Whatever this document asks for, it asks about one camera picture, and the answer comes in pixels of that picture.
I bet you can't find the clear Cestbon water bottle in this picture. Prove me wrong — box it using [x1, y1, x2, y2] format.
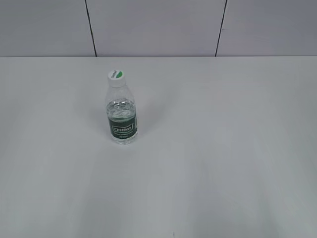
[105, 85, 138, 145]

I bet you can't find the white green bottle cap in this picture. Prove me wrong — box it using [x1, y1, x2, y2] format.
[107, 70, 126, 88]

